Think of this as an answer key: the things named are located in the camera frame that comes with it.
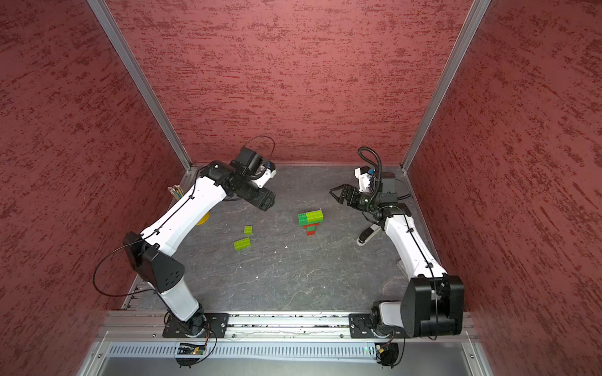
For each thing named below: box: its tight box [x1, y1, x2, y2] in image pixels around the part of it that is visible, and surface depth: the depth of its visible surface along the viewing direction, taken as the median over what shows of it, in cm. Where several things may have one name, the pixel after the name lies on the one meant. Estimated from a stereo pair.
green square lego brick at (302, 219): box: [297, 213, 309, 227], surface depth 87 cm
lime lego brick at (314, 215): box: [305, 209, 324, 223], surface depth 89 cm
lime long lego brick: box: [233, 237, 252, 251], surface depth 94 cm
